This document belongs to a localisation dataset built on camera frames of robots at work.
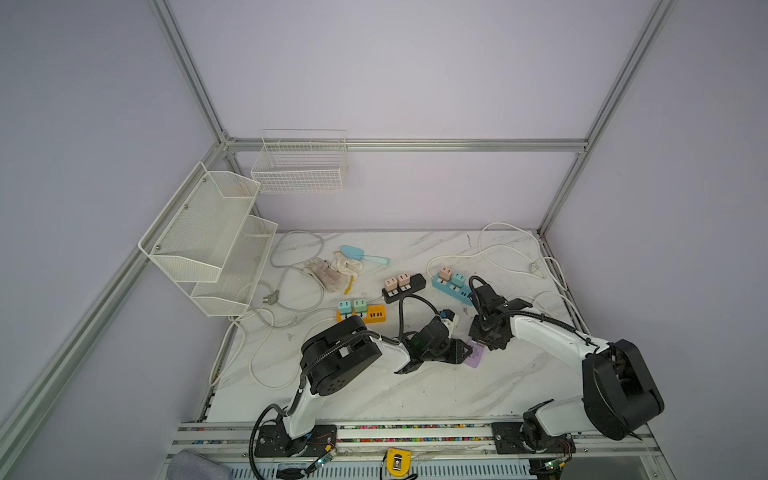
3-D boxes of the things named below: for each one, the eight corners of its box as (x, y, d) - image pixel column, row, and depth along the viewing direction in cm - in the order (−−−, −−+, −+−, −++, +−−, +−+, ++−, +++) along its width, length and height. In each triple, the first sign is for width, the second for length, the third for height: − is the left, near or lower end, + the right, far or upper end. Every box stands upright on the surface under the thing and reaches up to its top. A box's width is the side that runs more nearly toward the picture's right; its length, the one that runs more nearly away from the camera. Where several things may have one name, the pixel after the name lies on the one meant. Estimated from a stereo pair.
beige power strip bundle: (302, 275, 109) (300, 270, 107) (327, 249, 118) (326, 244, 115) (344, 297, 103) (342, 293, 101) (367, 268, 112) (367, 263, 109)
